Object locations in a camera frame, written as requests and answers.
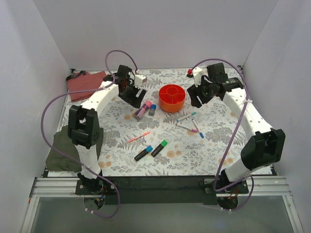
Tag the floral table mat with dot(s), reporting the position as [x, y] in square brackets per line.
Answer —
[186, 153]

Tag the pink capped pen tube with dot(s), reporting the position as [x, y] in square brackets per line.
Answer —
[138, 115]

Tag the blue grey glue stick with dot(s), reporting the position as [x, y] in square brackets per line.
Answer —
[152, 110]

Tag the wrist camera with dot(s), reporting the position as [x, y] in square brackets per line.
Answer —
[197, 73]
[139, 80]

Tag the blue black highlighter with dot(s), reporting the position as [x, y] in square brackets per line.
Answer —
[143, 153]

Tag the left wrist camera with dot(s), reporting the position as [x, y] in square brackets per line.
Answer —
[139, 80]

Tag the pink capped white marker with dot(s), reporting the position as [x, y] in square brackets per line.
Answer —
[186, 128]

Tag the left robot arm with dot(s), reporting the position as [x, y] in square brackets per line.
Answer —
[83, 124]

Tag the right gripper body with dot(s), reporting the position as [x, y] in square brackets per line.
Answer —
[197, 94]

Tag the dark green cloth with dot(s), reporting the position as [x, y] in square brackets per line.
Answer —
[66, 156]

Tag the red folded cloth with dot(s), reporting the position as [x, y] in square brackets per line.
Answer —
[83, 80]

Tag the orange pen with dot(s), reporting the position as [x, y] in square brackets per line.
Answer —
[138, 137]

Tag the green black highlighter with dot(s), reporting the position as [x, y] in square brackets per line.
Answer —
[159, 148]

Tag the orange round organizer container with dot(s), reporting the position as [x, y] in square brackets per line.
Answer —
[171, 98]

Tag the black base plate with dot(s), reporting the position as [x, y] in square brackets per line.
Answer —
[165, 189]

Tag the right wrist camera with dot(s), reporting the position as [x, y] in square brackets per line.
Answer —
[197, 73]

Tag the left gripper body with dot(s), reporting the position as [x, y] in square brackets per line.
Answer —
[132, 95]

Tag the blue capped white marker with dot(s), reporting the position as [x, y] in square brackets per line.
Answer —
[197, 128]

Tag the teal capped white marker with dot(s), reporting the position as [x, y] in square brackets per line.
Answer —
[185, 117]

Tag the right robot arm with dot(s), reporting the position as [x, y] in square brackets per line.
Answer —
[264, 143]

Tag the aluminium frame rail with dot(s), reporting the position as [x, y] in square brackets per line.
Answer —
[162, 204]

